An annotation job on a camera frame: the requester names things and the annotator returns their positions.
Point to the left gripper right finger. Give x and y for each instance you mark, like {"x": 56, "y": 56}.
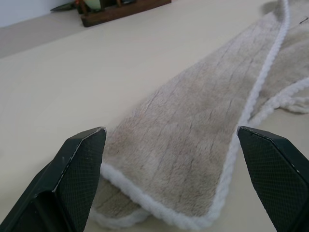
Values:
{"x": 280, "y": 183}

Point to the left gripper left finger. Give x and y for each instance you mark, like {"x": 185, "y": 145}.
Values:
{"x": 60, "y": 183}

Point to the beige towel with white trim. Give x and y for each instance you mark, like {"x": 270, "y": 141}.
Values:
{"x": 173, "y": 145}

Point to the dark wooden plate rack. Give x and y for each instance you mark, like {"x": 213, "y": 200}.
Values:
{"x": 116, "y": 14}

